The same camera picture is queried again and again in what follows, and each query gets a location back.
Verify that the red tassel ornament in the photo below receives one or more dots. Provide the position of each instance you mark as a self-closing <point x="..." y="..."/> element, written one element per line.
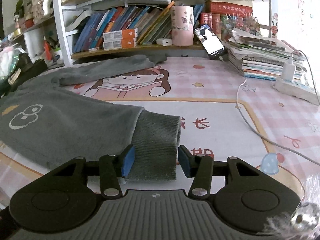
<point x="47" y="49"/>

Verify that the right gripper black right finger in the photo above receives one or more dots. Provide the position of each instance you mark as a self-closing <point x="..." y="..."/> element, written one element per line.
<point x="200" y="169"/>

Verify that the pink plush in plastic bag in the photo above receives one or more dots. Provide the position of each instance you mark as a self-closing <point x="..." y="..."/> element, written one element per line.
<point x="9" y="59"/>

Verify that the pink cartoon cylinder cup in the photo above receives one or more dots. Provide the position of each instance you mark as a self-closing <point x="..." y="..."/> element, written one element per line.
<point x="182" y="21"/>

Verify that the black smartphone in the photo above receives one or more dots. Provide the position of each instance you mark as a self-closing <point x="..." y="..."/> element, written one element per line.
<point x="210" y="42"/>

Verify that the orange white medicine box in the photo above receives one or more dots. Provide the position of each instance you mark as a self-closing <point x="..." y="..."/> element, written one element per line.
<point x="120" y="43"/>
<point x="121" y="34"/>

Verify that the row of leaning books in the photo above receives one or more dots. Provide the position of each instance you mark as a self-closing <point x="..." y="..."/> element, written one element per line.
<point x="152" y="23"/>

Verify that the red thick dictionary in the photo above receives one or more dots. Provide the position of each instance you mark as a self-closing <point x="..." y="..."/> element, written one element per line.
<point x="224" y="8"/>

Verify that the pink checkered table mat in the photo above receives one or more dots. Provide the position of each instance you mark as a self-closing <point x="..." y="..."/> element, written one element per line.
<point x="224" y="114"/>

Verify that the stack of notebooks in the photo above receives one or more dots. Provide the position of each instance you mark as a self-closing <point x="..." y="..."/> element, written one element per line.
<point x="262" y="57"/>

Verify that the lower orange white medicine box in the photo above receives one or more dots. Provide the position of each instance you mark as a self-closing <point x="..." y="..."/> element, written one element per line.
<point x="120" y="43"/>

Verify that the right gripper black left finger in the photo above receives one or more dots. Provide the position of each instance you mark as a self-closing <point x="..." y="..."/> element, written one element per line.
<point x="113" y="167"/>

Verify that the grey sweatshirt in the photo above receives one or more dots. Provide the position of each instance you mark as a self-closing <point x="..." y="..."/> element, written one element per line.
<point x="48" y="124"/>

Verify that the white power strip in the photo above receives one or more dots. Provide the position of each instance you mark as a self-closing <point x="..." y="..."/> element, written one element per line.
<point x="297" y="90"/>

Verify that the upper orange white medicine box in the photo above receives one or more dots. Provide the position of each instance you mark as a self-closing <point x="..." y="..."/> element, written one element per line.
<point x="121" y="34"/>

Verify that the small white adapter cube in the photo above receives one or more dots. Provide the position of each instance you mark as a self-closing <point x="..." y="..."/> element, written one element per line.
<point x="164" y="42"/>

